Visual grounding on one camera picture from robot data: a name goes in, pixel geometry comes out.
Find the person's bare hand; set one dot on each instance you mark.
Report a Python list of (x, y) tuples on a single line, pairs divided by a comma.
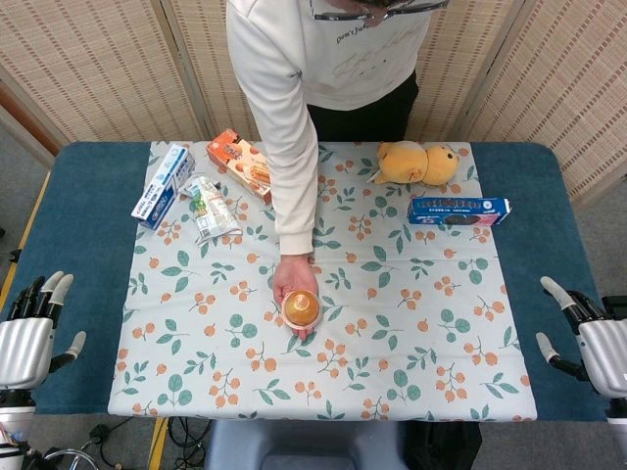
[(289, 279)]

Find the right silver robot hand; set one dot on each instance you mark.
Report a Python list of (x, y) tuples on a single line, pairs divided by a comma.
[(605, 350)]

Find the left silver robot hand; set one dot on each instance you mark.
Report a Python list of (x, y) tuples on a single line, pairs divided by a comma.
[(22, 345)]

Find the orange jelly cup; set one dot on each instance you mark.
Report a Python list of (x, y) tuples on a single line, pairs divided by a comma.
[(302, 309)]

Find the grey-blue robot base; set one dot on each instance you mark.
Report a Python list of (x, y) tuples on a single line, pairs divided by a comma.
[(303, 445)]

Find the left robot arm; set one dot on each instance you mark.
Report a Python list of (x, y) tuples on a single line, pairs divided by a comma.
[(14, 421)]

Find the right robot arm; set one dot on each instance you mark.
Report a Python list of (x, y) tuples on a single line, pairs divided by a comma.
[(618, 413)]

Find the person's white-sleeved forearm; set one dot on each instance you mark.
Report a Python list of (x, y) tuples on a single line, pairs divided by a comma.
[(289, 161)]

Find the clear plastic snack packet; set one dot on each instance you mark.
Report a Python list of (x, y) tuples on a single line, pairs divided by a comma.
[(210, 210)]

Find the floral fruit-print tablecloth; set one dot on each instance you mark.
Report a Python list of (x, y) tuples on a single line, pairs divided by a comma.
[(392, 313)]

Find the orange biscuit box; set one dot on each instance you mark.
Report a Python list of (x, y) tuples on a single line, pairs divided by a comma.
[(240, 164)]

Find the blue table cover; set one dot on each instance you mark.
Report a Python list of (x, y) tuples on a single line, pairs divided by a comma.
[(83, 235)]

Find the blue and white carton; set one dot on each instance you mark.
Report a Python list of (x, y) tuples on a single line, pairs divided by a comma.
[(164, 188)]

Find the yellow plush toy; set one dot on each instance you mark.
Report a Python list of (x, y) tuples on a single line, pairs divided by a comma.
[(416, 164)]

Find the blue cookie box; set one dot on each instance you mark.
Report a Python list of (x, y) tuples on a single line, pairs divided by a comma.
[(455, 211)]

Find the black bag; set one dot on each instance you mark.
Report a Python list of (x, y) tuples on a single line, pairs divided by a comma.
[(443, 445)]

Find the person's torso, white sweater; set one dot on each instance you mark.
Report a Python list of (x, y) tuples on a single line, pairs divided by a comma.
[(357, 63)]

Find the black eyeglasses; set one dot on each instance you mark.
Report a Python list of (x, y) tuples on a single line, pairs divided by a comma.
[(392, 11)]

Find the bamboo folding screen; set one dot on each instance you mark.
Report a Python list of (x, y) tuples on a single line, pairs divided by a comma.
[(98, 63)]

